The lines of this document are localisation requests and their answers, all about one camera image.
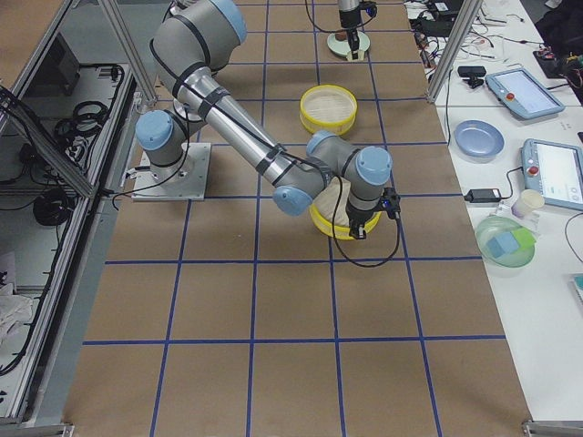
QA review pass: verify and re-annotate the black power adapter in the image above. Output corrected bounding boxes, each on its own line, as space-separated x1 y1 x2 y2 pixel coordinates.
464 188 503 204

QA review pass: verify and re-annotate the clear green bowl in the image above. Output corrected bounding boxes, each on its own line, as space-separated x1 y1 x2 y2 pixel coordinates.
475 216 537 268

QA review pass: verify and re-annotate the blue plate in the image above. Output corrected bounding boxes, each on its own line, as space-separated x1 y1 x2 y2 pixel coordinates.
454 119 505 160

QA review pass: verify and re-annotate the blue teach pendant lower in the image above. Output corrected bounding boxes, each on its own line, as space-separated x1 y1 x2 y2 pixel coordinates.
520 138 582 211

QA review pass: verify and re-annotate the aluminium frame post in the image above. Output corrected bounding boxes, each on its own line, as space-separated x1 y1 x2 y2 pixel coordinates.
426 0 482 103

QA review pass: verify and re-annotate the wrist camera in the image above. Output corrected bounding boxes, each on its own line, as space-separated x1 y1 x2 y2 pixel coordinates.
381 187 401 220

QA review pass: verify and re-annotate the black camera cable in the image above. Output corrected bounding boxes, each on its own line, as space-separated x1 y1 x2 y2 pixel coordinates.
328 175 403 268

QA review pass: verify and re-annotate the paper cup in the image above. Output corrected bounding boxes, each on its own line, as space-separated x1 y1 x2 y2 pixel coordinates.
511 189 545 218

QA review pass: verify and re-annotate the blue teach pendant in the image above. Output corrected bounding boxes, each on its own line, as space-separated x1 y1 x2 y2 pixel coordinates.
520 138 582 211
485 68 565 119

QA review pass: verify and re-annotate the green plate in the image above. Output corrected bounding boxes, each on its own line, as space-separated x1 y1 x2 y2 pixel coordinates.
326 31 370 61

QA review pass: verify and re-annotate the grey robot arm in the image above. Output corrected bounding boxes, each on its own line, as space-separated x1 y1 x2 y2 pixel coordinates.
338 0 363 60
136 1 400 239

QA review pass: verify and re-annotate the yellow bamboo steamer basket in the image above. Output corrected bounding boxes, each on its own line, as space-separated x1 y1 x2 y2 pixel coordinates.
308 177 381 240

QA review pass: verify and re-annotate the green sponge block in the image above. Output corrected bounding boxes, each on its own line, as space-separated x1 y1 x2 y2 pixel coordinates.
510 227 537 250

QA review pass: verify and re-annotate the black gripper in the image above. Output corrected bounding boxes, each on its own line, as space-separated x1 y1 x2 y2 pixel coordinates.
348 214 368 239
345 28 360 59

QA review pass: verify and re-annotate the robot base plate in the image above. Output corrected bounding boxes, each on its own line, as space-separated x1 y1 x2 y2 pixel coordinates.
131 142 211 201

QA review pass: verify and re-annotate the blue sponge block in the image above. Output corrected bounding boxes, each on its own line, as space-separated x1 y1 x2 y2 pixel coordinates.
486 232 518 259

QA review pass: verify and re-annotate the blue teach pendant upper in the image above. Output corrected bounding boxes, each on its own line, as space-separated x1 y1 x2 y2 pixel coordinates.
485 68 565 119

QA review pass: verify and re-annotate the black webcam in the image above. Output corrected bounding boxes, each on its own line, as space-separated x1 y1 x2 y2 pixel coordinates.
457 66 486 89

